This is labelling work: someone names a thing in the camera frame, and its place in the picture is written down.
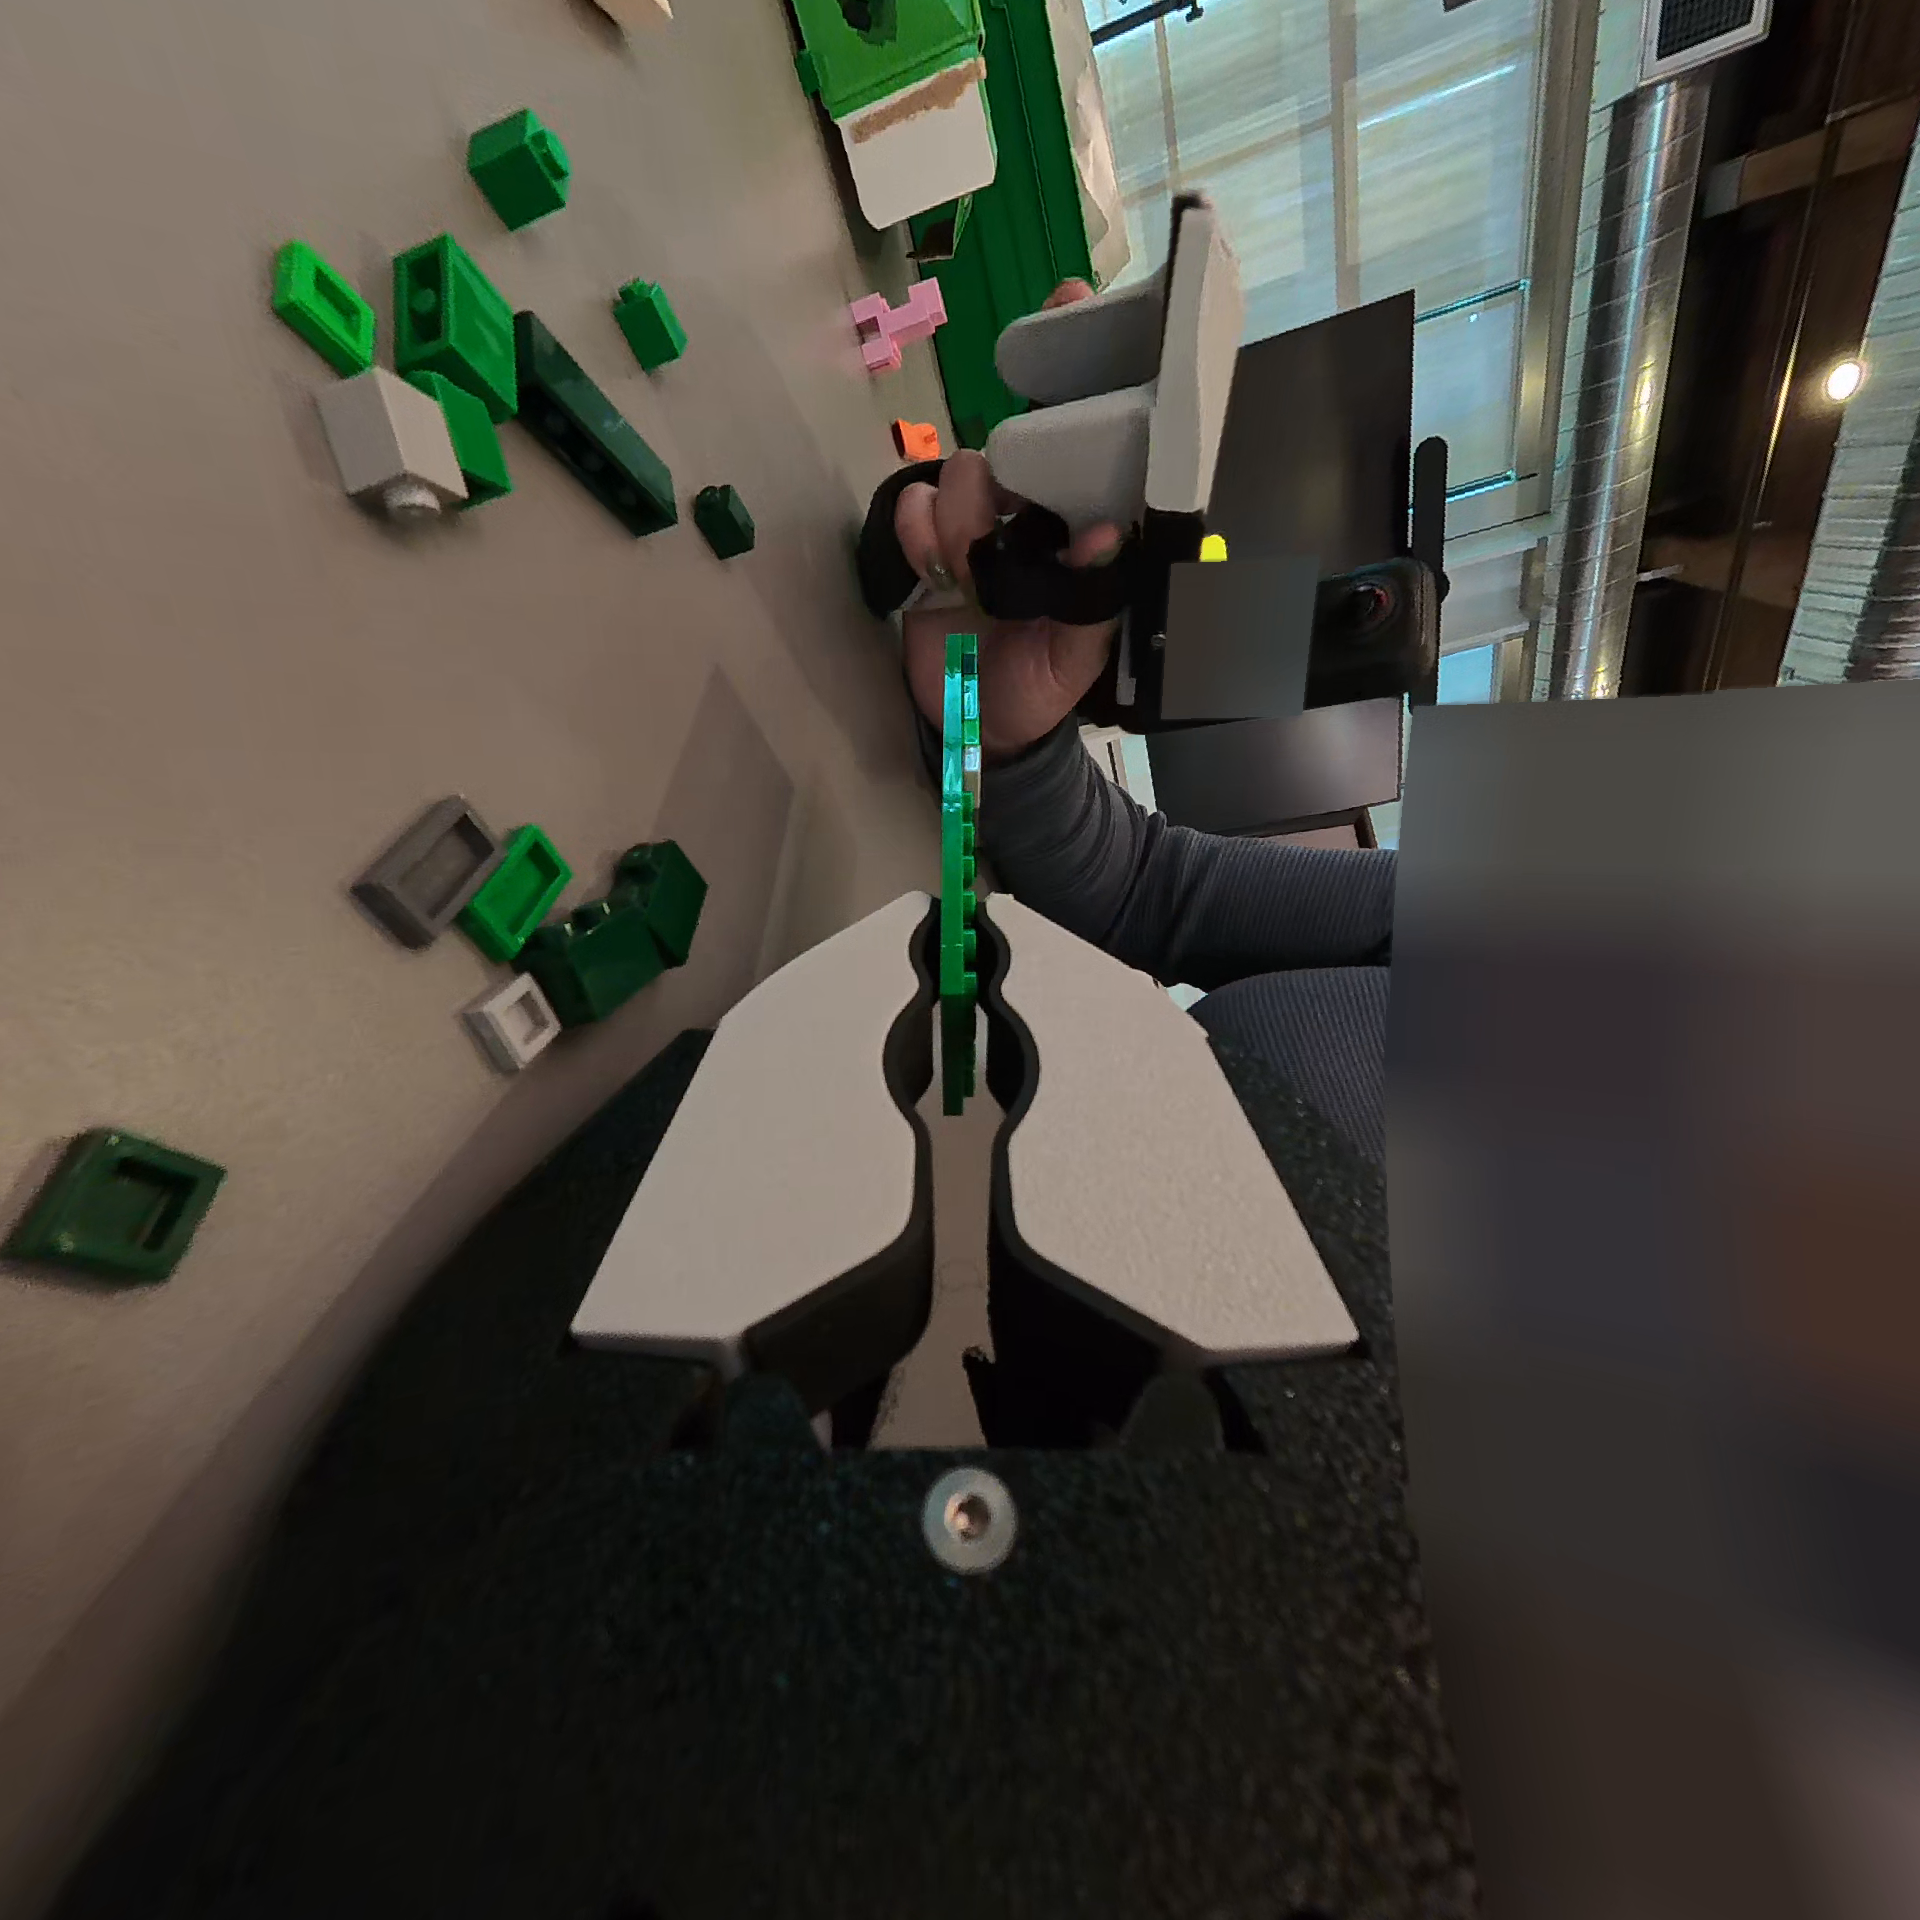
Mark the ceiling vent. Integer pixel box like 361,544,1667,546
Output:
1632,0,1781,87

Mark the pink brick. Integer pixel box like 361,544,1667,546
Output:
846,277,950,375

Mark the dark green slope brick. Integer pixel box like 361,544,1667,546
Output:
613,839,710,962
516,896,678,1032

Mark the person's leg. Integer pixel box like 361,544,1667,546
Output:
1190,968,1401,1151

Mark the green hollow brick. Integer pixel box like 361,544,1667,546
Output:
390,232,522,423

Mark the person's right forearm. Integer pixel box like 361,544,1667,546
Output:
914,717,1401,995

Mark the light grey studded brick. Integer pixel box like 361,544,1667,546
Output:
310,367,470,521

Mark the bright green oblong tile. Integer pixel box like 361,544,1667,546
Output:
454,823,577,962

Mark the green brick wall build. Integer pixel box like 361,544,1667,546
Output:
940,632,986,1120

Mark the large window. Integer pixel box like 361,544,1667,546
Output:
1078,0,1600,707

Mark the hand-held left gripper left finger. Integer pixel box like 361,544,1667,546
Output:
569,890,944,1386

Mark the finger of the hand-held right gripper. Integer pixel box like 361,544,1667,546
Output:
1144,193,1250,514

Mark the green carton white label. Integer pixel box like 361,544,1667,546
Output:
786,0,1002,232

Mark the person's right hand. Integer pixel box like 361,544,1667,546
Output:
897,449,1130,762

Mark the green packaging box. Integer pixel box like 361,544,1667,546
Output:
930,0,1130,442

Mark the green studded brick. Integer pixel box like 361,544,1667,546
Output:
467,105,573,234

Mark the long dark green brick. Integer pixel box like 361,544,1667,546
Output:
513,309,681,539

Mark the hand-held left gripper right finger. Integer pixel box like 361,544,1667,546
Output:
979,890,1363,1367

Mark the metal duct pipe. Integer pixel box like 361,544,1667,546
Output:
1544,71,1721,705

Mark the bright green brick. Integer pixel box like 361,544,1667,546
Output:
405,370,513,506

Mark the dark green square tile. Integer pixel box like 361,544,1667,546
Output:
0,1127,229,1288

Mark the dark grey tile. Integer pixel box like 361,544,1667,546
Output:
349,794,500,952

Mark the bright green hollow tile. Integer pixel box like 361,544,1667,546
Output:
270,239,377,378

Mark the small light grey tile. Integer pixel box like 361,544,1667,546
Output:
459,969,562,1074

